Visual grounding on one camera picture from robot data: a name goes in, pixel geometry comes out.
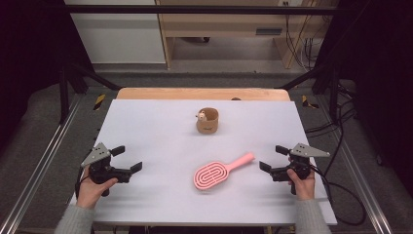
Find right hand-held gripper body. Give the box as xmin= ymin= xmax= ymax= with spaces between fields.
xmin=270 ymin=142 xmax=331 ymax=196

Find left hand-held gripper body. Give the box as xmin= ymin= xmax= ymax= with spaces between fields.
xmin=80 ymin=141 xmax=132 ymax=198

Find pink hairbrush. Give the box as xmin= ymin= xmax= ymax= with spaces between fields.
xmin=193 ymin=151 xmax=256 ymax=192

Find brown round cup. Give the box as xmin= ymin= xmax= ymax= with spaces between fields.
xmin=195 ymin=107 xmax=220 ymax=135

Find person's left hand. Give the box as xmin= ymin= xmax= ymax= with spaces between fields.
xmin=75 ymin=165 xmax=119 ymax=210

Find person's right hand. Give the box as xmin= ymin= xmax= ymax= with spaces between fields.
xmin=286 ymin=157 xmax=317 ymax=202

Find black metal stand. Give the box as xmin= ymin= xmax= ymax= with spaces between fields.
xmin=57 ymin=62 xmax=124 ymax=125
xmin=275 ymin=62 xmax=341 ymax=124

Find wooden table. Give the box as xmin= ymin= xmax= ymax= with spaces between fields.
xmin=116 ymin=87 xmax=291 ymax=102

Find black curtain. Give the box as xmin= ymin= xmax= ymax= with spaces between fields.
xmin=315 ymin=0 xmax=413 ymax=198
xmin=0 ymin=0 xmax=95 ymax=154

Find white cabinet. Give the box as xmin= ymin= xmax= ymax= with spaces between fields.
xmin=63 ymin=0 xmax=167 ymax=64

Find grey desk label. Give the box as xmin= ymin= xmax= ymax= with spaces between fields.
xmin=255 ymin=27 xmax=283 ymax=36

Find light wooden desk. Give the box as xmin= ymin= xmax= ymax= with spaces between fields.
xmin=155 ymin=0 xmax=329 ymax=70

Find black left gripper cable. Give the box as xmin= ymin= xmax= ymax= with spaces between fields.
xmin=74 ymin=165 xmax=91 ymax=200

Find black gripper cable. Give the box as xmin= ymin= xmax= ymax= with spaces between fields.
xmin=74 ymin=165 xmax=91 ymax=200
xmin=309 ymin=163 xmax=367 ymax=227

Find black floor cables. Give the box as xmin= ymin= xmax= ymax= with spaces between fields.
xmin=304 ymin=81 xmax=358 ymax=178

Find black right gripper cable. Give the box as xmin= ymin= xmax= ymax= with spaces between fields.
xmin=309 ymin=163 xmax=367 ymax=227

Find aluminium rail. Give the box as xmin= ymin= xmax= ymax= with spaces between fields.
xmin=0 ymin=96 xmax=83 ymax=234
xmin=315 ymin=96 xmax=394 ymax=234

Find bundle of hanging cables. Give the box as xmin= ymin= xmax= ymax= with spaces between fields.
xmin=283 ymin=13 xmax=319 ymax=71

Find black horizontal frame bar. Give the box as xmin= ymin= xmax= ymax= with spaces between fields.
xmin=63 ymin=4 xmax=339 ymax=16

